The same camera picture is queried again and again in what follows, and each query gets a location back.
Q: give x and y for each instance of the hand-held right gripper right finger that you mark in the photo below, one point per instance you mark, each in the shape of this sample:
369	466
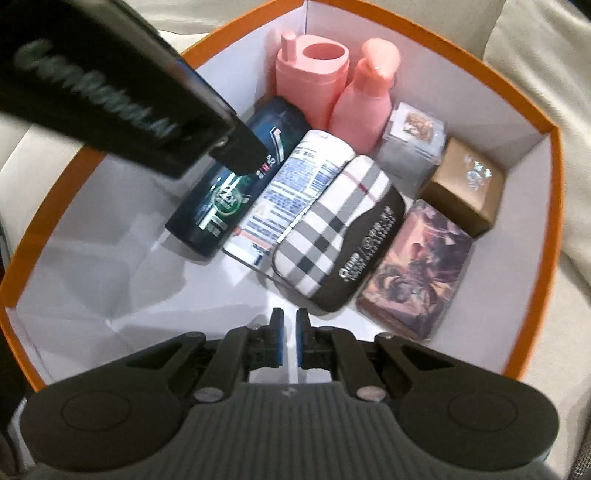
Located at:
302	339

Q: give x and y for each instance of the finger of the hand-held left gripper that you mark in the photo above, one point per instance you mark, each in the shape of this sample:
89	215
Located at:
242	147

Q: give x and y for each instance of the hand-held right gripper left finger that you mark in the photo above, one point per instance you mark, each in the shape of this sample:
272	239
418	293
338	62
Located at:
277	337

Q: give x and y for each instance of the white labelled bottle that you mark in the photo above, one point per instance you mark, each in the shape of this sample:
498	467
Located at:
295	184

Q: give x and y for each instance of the dark blue shampoo bottle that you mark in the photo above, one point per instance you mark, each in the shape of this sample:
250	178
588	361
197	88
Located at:
207	217

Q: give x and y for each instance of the brown patterned card box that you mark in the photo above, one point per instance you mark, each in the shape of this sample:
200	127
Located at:
415	267

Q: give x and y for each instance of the orange cardboard box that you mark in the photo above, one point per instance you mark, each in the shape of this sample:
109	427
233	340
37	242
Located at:
115	254

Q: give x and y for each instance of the plaid zip case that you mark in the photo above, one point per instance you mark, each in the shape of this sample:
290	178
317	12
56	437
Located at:
323	221

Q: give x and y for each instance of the pink pump bottle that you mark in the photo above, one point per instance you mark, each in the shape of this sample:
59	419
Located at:
360	110

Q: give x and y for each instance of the small brown box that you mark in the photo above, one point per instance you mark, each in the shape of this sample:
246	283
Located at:
461	184

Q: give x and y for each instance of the beige sofa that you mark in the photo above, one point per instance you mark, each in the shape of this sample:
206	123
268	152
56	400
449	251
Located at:
531	55

